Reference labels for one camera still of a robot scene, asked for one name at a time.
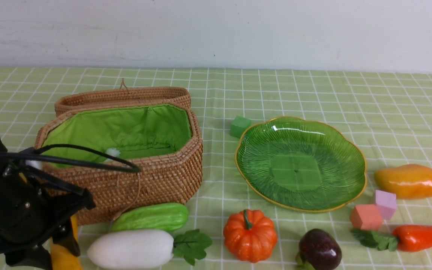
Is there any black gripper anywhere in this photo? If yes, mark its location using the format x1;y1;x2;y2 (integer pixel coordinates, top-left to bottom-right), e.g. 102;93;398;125
0;165;96;270

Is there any yellow toy banana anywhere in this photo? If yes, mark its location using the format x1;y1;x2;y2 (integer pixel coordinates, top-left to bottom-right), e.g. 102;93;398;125
50;215;83;270

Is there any white toy radish with leaves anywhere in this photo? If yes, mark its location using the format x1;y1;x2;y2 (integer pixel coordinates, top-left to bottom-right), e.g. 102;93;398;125
87;229;213;270

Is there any green toy cucumber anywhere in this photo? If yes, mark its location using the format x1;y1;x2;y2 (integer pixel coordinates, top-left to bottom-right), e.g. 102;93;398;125
111;202;189;233

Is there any orange toy pumpkin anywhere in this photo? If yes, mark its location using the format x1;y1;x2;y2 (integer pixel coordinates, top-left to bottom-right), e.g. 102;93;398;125
223;209;278;263

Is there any dark purple toy mangosteen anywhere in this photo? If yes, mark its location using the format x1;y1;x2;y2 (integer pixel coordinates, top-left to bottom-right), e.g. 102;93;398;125
295;228;342;270

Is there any orange toy carrot with leaves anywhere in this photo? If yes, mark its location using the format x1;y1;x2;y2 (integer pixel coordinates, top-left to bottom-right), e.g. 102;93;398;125
350;225;432;252

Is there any yellow orange toy mango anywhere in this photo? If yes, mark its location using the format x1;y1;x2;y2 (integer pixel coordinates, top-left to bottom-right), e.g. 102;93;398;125
374;164;432;200

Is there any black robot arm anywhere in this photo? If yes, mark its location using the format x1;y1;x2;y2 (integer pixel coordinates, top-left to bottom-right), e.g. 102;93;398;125
0;138;94;270

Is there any woven wicker basket green lining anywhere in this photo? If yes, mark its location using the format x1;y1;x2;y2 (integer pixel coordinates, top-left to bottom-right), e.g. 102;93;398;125
34;100;204;226

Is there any woven wicker basket lid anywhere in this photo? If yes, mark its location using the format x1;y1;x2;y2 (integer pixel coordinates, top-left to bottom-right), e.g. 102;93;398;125
54;79;192;116

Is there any green foam cube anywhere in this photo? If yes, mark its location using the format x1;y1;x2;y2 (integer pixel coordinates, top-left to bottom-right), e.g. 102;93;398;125
229;115;252;139

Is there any green glass leaf plate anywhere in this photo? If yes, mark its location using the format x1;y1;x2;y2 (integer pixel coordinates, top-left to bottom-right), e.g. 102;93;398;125
235;116;368;213

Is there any salmon foam cube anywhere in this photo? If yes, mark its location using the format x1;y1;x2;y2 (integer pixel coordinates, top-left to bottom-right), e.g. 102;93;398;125
350;204;383;231

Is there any pink foam cube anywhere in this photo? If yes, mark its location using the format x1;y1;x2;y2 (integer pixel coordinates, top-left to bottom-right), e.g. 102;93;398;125
373;190;398;221

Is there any green checkered tablecloth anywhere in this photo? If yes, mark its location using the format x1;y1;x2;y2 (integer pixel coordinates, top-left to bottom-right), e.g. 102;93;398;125
0;67;432;270

